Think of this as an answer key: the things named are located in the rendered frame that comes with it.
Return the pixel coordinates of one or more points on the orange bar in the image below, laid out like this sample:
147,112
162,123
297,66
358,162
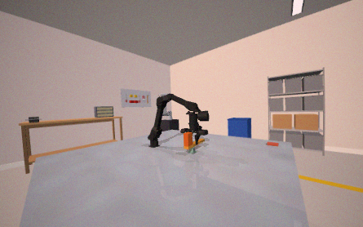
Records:
188,140

